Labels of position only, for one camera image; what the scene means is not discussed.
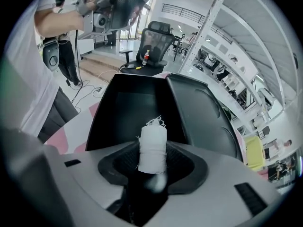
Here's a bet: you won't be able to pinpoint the red label plastic bottle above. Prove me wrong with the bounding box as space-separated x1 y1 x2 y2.
142 49 151 66

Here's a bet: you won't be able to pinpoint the white charging cable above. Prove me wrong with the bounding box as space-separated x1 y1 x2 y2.
95 66 125 79

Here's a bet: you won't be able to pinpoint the black railing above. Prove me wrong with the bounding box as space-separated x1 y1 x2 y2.
161 3 207 24

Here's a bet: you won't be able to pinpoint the person's left hand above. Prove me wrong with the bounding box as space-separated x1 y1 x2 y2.
84 0 98 13

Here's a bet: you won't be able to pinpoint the black headrest office chair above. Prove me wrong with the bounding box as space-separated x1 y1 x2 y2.
118 20 176 76

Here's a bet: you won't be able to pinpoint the person's left forearm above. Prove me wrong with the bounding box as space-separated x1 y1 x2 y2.
34 7 87 39

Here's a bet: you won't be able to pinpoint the black tray box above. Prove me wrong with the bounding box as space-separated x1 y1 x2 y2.
86 73 188 151

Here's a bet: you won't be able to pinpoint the person's grey trousers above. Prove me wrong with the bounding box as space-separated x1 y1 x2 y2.
37 86 79 144

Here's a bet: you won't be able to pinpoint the person's white shirt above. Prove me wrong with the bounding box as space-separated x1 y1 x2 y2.
4 0 60 137

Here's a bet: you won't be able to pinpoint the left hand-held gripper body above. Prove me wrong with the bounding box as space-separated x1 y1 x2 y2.
71 0 115 41

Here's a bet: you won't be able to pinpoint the wooden platform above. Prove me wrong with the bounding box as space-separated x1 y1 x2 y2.
79 53 124 83

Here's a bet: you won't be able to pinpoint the small black chair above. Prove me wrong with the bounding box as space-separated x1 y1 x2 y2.
257 125 271 140

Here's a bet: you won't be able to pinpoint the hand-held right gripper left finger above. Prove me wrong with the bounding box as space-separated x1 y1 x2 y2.
44 140 152 227

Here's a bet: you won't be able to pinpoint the yellow-green cloth table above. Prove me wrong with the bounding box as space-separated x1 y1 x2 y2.
243 135 266 173

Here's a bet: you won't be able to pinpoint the black helmet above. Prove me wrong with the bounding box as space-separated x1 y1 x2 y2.
193 62 207 72

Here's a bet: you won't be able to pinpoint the black grey rounded device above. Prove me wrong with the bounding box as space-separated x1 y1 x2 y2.
42 37 60 72

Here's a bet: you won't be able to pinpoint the small white object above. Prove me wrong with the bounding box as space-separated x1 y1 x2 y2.
135 114 168 175

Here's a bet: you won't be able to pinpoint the white metal shelving rack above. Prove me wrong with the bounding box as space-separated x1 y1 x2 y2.
177 0 298 129

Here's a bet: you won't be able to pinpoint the black power cable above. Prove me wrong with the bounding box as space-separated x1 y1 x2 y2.
70 29 107 109

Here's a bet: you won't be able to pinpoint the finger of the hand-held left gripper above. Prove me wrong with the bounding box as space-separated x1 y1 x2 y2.
106 0 153 31

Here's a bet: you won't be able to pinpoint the black plastic tray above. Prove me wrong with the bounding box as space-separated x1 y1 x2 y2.
165 73 242 162

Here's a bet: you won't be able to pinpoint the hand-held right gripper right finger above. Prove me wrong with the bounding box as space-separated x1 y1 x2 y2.
142 140 291 227

